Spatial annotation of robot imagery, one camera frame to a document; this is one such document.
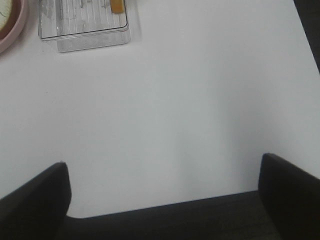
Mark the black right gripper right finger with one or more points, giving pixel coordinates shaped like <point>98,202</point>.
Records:
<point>291,197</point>

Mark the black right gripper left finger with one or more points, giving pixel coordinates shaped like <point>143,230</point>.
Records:
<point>36,210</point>

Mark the pink round plate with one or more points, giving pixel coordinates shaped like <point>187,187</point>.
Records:
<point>16,24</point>

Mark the clear right bread tray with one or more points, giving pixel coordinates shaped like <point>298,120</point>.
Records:
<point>74,25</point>

